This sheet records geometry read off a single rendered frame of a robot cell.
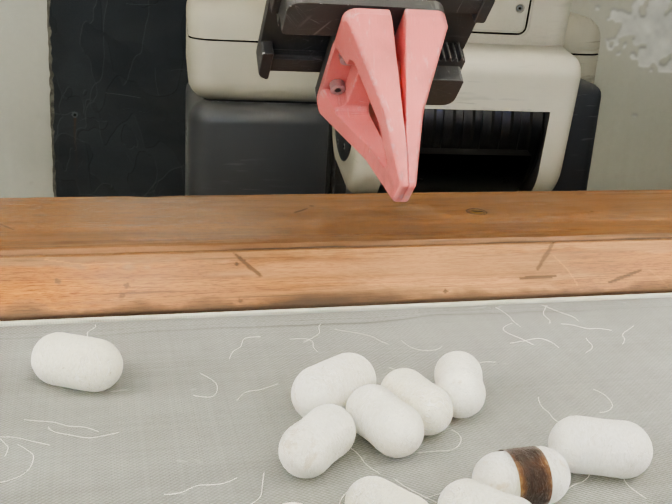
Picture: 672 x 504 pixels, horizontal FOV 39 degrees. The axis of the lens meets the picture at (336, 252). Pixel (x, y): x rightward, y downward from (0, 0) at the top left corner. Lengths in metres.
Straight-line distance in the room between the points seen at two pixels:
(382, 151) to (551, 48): 0.59
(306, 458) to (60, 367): 0.11
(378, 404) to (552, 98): 0.67
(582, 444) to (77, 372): 0.19
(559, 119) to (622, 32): 1.63
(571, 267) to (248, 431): 0.23
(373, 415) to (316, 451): 0.03
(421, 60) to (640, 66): 2.24
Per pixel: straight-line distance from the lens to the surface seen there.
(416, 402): 0.35
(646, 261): 0.54
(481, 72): 0.94
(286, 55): 0.46
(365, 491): 0.30
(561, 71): 0.97
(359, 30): 0.41
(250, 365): 0.40
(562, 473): 0.32
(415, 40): 0.42
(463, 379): 0.36
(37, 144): 2.42
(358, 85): 0.44
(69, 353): 0.38
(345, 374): 0.36
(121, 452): 0.35
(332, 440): 0.32
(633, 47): 2.63
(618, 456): 0.34
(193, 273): 0.46
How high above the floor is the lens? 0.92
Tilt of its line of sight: 20 degrees down
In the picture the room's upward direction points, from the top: 4 degrees clockwise
